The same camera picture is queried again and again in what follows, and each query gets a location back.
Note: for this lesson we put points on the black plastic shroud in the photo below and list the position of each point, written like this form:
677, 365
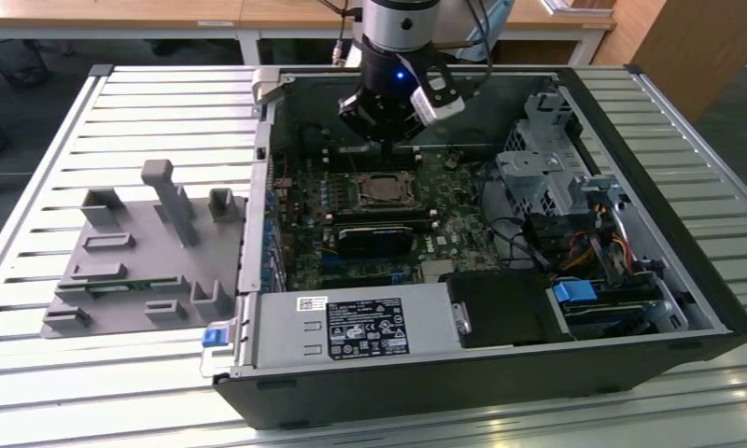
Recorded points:
505, 308

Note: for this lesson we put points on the pale blue teach pendant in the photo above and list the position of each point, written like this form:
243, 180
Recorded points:
501, 14

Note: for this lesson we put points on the black graphics card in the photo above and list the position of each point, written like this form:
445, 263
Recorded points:
374, 242

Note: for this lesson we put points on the CPU socket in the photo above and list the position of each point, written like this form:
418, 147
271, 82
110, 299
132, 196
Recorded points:
361, 200

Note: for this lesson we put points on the grey power supply unit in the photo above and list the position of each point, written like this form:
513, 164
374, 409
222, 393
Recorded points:
286, 336

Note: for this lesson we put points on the CPU with silver top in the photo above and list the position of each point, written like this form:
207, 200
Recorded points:
383, 188

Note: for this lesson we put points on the small silver chipset heatsink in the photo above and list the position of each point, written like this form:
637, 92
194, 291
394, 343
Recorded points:
439, 270

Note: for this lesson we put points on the wooden cabinet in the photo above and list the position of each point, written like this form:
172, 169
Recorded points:
692, 46

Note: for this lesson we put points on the black RAM slot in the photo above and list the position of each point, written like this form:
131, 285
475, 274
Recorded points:
379, 217
379, 213
379, 225
379, 220
365, 159

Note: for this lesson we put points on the white paper stack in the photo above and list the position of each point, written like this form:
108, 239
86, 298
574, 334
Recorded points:
557, 4

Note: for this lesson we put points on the black open PC case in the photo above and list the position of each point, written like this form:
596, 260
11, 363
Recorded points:
411, 401

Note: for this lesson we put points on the green motherboard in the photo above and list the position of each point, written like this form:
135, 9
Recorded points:
454, 233

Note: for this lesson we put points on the silver perforated drive cage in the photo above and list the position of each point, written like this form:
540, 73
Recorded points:
529, 172

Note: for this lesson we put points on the wooden desk white frame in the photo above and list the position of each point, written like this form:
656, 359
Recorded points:
131, 11

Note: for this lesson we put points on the grey plastic parts rack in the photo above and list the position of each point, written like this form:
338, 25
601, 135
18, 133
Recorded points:
136, 242

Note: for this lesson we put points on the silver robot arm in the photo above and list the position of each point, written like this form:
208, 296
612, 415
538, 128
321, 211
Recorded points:
398, 23

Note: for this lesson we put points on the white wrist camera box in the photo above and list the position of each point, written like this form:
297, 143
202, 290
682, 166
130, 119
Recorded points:
435, 109

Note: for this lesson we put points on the blue case latch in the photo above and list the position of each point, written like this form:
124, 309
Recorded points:
217, 337

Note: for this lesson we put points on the silver disk bay frame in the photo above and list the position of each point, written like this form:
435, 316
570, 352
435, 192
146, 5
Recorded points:
598, 184

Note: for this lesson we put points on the blue disk carrier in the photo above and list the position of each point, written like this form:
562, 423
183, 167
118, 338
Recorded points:
574, 293

